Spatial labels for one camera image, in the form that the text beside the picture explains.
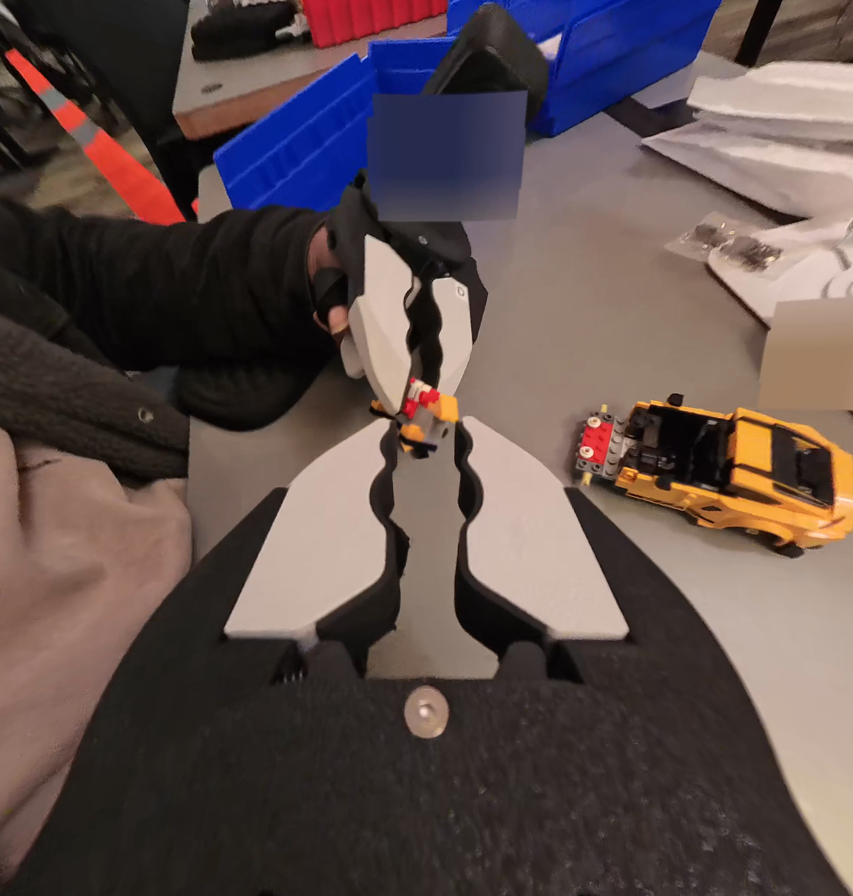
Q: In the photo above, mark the black desk leg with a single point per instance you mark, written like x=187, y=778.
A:
x=757, y=31

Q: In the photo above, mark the red white lego assembly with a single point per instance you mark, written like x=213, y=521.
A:
x=426, y=416

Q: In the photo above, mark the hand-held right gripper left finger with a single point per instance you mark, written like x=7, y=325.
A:
x=314, y=560

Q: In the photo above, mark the person's black fleece jacket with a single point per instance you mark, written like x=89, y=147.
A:
x=62, y=392

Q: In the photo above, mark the red storage bin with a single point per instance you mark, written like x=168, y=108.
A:
x=370, y=21

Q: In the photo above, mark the yellow lego car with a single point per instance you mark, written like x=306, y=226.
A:
x=748, y=476

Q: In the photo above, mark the wooden side table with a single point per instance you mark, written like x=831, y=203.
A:
x=258, y=91

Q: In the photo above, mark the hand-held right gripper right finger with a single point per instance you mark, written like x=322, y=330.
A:
x=538, y=553

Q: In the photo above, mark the person's left forearm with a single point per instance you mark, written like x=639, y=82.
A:
x=153, y=280

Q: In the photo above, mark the black cloth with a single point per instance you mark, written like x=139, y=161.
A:
x=244, y=31

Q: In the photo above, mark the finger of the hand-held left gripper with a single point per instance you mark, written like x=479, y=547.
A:
x=458, y=329
x=381, y=322

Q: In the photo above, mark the person's left hand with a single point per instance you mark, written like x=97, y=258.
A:
x=337, y=323

